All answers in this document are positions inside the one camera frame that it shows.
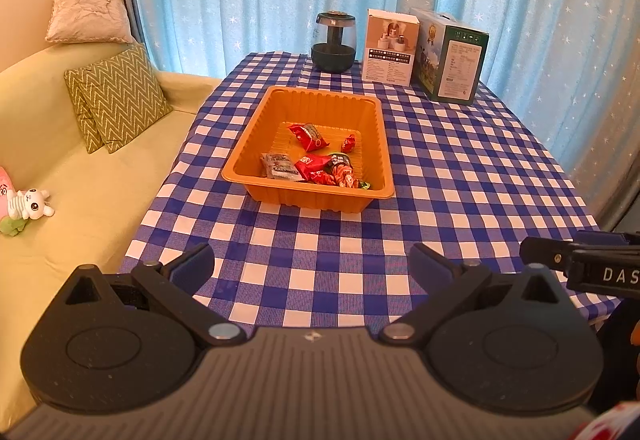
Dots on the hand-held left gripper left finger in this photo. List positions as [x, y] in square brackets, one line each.
[196, 262]

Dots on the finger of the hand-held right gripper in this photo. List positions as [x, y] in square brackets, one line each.
[607, 239]
[545, 250]

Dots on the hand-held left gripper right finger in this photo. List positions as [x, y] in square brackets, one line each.
[429, 266]

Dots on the long green-edged snack packet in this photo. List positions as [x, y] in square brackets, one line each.
[352, 180]

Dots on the grey snack packet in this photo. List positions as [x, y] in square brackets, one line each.
[280, 166]

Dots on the small dark red candy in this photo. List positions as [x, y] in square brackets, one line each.
[348, 143]

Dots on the orange plastic tray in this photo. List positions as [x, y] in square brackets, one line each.
[280, 120]

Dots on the person's right hand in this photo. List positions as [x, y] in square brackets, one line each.
[635, 334]

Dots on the blue white checkered tablecloth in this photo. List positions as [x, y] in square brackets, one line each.
[450, 180]

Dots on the pale yellow sofa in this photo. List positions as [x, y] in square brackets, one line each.
[75, 200]

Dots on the red white printed clothing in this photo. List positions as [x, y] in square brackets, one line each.
[607, 425]

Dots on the white plush toy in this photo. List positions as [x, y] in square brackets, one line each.
[30, 205]

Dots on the green zigzag cushion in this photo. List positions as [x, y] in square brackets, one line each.
[125, 95]
[82, 115]

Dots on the green plush toy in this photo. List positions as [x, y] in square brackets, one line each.
[12, 226]

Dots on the green product box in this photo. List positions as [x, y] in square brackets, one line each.
[450, 65]

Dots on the pink plush toy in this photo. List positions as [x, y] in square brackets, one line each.
[5, 192]

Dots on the white product box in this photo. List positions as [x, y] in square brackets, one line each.
[390, 50]

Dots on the dark glass humidifier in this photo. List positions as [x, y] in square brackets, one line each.
[334, 45]

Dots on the white pink cushion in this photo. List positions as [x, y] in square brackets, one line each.
[87, 15]

